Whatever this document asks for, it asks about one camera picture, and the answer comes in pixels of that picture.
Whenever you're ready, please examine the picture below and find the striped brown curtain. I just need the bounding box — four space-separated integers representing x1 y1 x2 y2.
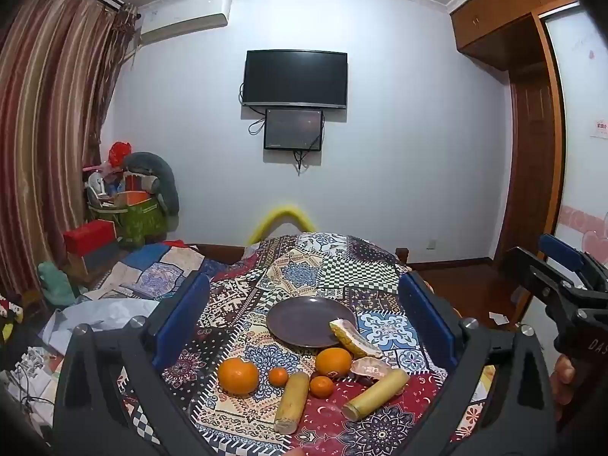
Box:
0 0 138 295

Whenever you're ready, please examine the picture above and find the colourful patchwork blanket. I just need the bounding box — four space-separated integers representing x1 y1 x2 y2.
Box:
114 232 495 456

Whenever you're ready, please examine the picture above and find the white air conditioner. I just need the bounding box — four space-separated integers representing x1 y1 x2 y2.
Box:
138 0 231 43

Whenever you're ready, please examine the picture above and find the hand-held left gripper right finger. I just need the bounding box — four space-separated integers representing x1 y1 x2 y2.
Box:
398 271 557 456

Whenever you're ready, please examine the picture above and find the blue patchwork quilt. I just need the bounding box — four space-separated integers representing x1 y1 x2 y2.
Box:
90 242 248 301

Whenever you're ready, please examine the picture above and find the wooden bed footboard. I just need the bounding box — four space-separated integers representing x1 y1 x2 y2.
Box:
190 243 410 267

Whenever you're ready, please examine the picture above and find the dark purple plate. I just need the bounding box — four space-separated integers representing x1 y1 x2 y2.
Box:
266 296 358 348

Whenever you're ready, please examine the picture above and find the white sliding wardrobe door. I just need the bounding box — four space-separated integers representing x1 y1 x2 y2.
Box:
544 5 608 267

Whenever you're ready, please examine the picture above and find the green patterned bag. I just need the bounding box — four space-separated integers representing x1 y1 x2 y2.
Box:
88 199 167 249

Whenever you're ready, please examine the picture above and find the wooden overhead cabinet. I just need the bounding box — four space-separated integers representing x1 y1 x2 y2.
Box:
449 0 578 72

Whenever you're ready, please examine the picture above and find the red box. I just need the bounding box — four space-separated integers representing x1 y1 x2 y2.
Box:
64 221 117 257

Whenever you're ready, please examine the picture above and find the person's right hand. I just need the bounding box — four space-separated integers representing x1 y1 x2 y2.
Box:
551 356 578 421

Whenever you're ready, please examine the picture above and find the white crumpled sheet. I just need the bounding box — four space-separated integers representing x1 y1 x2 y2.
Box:
43 297 160 357

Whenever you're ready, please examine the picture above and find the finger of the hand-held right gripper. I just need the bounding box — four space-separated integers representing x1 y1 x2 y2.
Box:
538 234 608 290
503 246 578 312

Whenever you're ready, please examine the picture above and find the black wall television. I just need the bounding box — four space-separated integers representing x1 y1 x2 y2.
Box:
242 50 348 110

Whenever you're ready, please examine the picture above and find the large orange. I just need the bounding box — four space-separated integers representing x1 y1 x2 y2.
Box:
217 357 260 396
315 348 353 378

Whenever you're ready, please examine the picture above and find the wooden door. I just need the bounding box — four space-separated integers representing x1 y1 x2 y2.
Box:
494 14 566 267

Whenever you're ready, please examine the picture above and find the yellow pomelo peel piece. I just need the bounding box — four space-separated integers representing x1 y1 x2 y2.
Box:
329 318 383 359

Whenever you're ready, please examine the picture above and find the yellow sugarcane piece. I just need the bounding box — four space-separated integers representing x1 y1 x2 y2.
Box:
274 371 310 434
342 369 410 422

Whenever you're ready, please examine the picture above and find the pink pomelo segment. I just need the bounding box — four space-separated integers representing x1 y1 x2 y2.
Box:
350 358 394 383

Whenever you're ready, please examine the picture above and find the yellow fuzzy hoop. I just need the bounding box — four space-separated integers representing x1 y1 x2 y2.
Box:
247 205 317 245

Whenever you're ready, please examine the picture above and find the small black wall monitor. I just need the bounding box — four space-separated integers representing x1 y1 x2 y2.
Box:
264 108 325 151

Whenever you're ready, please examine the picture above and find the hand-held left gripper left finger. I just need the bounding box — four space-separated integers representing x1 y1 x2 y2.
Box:
51 273 212 456

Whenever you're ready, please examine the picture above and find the dark grey box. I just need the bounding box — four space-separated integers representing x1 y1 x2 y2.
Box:
81 242 120 272

